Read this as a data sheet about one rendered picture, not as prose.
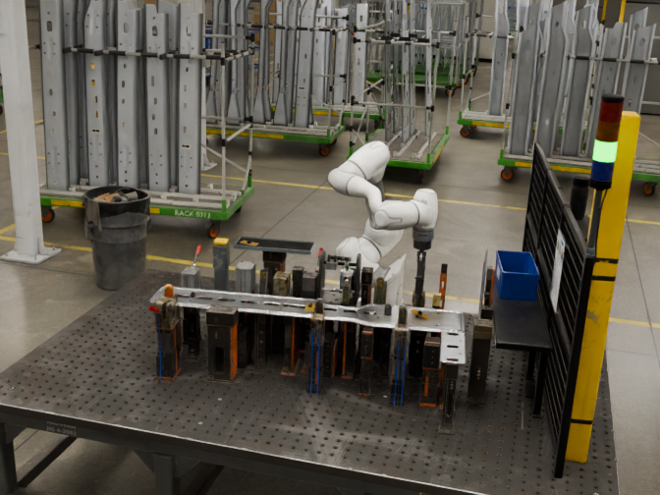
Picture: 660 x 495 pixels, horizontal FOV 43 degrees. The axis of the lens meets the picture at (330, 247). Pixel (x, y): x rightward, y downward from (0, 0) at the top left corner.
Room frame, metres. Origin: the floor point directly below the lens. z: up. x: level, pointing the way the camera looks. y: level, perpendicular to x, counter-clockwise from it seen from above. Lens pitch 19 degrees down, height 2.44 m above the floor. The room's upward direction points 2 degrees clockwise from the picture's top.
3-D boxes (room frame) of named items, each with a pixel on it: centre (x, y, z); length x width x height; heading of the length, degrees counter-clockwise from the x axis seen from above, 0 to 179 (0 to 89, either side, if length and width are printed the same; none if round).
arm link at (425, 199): (3.32, -0.38, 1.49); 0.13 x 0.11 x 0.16; 127
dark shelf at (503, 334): (3.47, -0.84, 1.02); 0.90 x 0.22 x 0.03; 173
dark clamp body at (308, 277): (3.58, 0.08, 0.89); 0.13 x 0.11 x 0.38; 173
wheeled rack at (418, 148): (10.44, -0.86, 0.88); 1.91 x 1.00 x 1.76; 166
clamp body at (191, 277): (3.62, 0.64, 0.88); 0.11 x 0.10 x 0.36; 173
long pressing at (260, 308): (3.38, 0.10, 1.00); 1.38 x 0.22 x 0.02; 83
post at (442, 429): (2.93, -0.49, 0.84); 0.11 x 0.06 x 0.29; 173
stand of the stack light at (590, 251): (2.62, -0.86, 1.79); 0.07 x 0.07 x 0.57
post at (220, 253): (3.78, 0.52, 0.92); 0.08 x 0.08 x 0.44; 83
